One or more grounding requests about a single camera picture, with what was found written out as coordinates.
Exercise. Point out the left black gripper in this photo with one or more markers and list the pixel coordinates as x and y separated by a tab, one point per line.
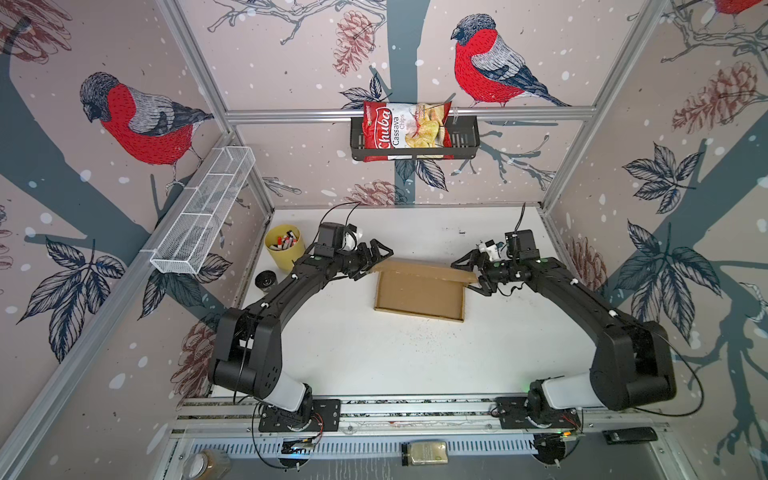
365	264

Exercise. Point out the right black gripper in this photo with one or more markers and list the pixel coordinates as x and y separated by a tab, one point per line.
473	257

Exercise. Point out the brown cardboard box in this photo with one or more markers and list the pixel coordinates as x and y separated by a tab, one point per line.
422	290

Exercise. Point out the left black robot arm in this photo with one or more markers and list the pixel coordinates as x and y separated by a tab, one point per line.
247	354

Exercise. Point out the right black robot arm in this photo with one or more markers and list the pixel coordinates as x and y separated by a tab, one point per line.
632	363

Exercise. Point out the yellow cup with markers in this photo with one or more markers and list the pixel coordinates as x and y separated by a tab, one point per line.
285	244

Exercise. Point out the black lidded spice jar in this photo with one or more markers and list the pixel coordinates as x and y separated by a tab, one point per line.
265	280

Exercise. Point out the red cassava chips bag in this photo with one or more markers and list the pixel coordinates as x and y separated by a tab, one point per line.
405	126

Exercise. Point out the glass jar lying flat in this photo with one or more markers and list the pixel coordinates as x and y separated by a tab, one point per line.
424	453

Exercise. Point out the black remote device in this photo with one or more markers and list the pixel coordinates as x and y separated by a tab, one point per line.
629	436

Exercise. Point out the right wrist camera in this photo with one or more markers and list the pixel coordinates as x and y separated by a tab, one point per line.
491	249

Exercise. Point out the black wall basket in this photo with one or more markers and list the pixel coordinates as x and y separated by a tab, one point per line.
463	132

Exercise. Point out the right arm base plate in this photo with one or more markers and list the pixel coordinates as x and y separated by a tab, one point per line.
517	412

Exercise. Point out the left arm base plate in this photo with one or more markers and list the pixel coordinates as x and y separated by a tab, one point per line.
311	417

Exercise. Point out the white wire mesh shelf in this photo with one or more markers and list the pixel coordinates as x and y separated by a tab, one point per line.
191	237

